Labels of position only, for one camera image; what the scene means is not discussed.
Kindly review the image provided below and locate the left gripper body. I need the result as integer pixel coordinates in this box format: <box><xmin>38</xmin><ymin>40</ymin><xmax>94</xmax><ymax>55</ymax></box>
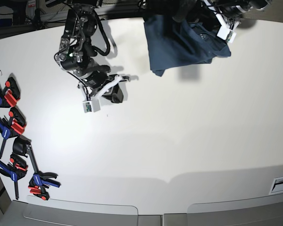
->
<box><xmin>203</xmin><ymin>0</ymin><xmax>241</xmax><ymax>31</ymax></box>

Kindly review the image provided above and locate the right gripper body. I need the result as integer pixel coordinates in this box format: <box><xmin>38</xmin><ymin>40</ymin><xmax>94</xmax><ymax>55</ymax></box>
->
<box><xmin>77</xmin><ymin>74</ymin><xmax>130</xmax><ymax>100</ymax></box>

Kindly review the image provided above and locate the dark blue T-shirt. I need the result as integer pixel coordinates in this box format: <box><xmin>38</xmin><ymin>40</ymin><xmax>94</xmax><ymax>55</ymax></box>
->
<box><xmin>143</xmin><ymin>15</ymin><xmax>231</xmax><ymax>77</ymax></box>

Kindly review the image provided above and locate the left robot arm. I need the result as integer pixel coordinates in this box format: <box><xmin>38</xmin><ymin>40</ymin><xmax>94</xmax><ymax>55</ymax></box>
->
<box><xmin>203</xmin><ymin>0</ymin><xmax>272</xmax><ymax>30</ymax></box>

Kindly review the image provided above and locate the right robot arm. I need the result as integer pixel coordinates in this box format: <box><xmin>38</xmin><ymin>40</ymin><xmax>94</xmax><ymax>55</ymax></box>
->
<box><xmin>54</xmin><ymin>0</ymin><xmax>130</xmax><ymax>101</ymax></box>

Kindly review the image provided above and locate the blue red bar clamp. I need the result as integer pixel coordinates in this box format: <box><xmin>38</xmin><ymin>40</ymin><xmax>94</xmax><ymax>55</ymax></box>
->
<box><xmin>0</xmin><ymin>153</ymin><xmax>28</xmax><ymax>200</ymax></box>
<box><xmin>0</xmin><ymin>107</ymin><xmax>26</xmax><ymax>159</ymax></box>
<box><xmin>0</xmin><ymin>77</ymin><xmax>20</xmax><ymax>108</ymax></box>

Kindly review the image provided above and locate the top blue red bar clamp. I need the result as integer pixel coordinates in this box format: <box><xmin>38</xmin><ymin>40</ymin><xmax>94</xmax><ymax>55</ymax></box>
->
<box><xmin>0</xmin><ymin>77</ymin><xmax>20</xmax><ymax>108</ymax></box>

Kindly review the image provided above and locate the long black bar clamp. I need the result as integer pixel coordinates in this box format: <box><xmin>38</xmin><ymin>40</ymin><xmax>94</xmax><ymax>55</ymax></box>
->
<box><xmin>13</xmin><ymin>137</ymin><xmax>61</xmax><ymax>201</ymax></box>

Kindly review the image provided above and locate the white label slot plate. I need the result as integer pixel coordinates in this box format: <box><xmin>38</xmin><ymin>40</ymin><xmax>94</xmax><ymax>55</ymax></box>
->
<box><xmin>269</xmin><ymin>177</ymin><xmax>283</xmax><ymax>195</ymax></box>

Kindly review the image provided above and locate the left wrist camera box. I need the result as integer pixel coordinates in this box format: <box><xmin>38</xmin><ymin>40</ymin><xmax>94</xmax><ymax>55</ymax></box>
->
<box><xmin>217</xmin><ymin>26</ymin><xmax>236</xmax><ymax>43</ymax></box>

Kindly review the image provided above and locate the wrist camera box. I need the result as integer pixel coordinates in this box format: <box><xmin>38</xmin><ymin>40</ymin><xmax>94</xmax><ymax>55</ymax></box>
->
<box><xmin>83</xmin><ymin>98</ymin><xmax>100</xmax><ymax>113</ymax></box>
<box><xmin>217</xmin><ymin>26</ymin><xmax>236</xmax><ymax>43</ymax></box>

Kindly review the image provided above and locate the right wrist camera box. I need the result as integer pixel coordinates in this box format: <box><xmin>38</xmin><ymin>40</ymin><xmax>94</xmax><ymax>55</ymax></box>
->
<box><xmin>83</xmin><ymin>98</ymin><xmax>100</xmax><ymax>113</ymax></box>

